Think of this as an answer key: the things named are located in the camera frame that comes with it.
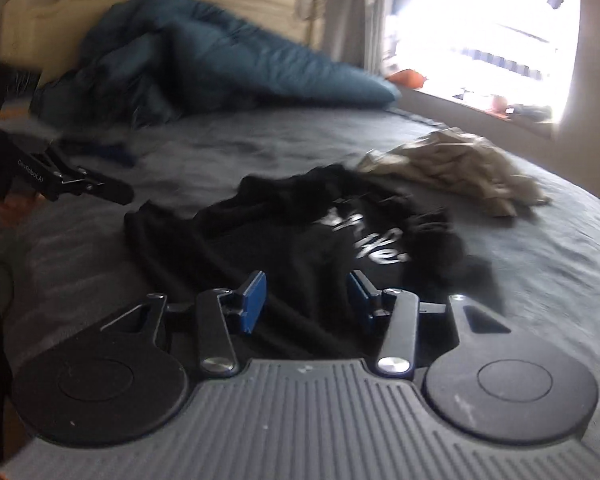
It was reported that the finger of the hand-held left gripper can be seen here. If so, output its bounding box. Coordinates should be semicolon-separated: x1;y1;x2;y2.
42;146;135;206

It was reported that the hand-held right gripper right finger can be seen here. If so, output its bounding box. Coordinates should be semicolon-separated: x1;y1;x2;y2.
346;270;513;378

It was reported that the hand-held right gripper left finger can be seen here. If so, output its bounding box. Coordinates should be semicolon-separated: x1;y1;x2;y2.
101;270;268;378

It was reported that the black printed t-shirt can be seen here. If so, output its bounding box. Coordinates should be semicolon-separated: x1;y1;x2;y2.
124;162;496;361

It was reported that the person's left hand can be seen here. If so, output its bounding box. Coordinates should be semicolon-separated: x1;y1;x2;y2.
0;169;45;215

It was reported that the beige crumpled garment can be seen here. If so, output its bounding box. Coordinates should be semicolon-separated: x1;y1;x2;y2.
355;129;553;220

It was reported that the teal duvet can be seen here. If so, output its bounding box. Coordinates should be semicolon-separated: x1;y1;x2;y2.
32;0;403;131

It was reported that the orange object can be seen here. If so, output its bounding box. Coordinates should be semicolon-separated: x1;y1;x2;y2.
387;67;429;89

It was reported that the pair of dark sneakers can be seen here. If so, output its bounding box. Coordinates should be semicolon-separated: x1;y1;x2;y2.
505;102;555;122

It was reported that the beige curtain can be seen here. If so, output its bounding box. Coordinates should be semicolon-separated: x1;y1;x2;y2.
320;0;387;63

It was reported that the bright window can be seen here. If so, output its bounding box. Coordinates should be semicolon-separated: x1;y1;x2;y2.
380;0;581;126

